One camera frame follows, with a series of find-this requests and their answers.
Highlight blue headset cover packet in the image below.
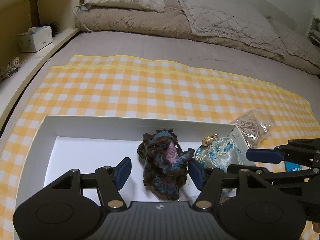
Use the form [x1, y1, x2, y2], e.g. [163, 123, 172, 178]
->
[284, 161, 302, 172]

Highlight light blue floral silk pouch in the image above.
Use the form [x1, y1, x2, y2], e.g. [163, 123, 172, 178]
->
[194, 134, 245, 172]

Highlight bag of beige rubber bands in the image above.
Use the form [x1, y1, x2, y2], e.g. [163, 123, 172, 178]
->
[231, 108, 275, 148]

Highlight dark crocheted yarn item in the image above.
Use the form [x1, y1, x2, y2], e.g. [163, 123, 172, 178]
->
[137, 129, 195, 200]

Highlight white shallow cardboard box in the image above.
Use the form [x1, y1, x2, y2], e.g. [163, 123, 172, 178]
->
[15, 114, 253, 240]

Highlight grey bed mattress sheet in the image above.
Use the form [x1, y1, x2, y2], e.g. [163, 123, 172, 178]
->
[1, 31, 319, 138]

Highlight yellow checkered cloth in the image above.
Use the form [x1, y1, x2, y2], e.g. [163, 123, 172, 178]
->
[1, 55, 319, 239]

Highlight beige quilted right pillow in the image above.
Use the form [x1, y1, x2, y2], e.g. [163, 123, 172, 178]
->
[267, 16, 319, 75]

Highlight beige quilted pillow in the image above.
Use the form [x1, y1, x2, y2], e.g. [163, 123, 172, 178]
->
[267, 16, 319, 75]
[178, 0, 285, 60]

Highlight white right side shelf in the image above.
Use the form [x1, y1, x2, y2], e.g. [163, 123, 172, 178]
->
[307, 16, 320, 47]

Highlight beige quilted middle pillow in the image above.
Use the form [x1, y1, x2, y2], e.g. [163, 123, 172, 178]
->
[178, 0, 285, 60]

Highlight tan rolled quilt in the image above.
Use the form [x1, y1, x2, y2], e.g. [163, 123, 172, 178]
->
[74, 0, 320, 77]

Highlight white tissue box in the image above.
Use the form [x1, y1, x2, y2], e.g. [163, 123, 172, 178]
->
[17, 25, 53, 53]

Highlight wooden bedside shelf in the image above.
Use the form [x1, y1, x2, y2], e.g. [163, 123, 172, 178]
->
[1, 0, 83, 129]

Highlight coiled rope on shelf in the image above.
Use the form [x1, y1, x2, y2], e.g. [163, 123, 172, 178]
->
[0, 56, 22, 82]

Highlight white charging cable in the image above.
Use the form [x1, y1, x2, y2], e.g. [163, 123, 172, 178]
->
[72, 0, 101, 33]

